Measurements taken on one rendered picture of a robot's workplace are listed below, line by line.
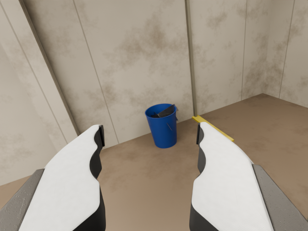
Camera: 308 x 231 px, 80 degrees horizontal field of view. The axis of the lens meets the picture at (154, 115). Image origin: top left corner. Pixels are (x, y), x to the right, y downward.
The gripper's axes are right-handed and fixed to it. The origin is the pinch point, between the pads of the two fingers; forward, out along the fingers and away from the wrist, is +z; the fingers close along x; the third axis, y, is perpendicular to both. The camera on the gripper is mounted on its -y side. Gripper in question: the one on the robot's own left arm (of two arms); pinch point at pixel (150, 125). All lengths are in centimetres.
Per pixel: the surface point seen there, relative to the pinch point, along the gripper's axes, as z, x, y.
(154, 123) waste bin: 198, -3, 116
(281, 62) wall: 305, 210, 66
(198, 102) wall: 280, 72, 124
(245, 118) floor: 247, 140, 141
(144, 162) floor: 176, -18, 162
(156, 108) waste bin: 235, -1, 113
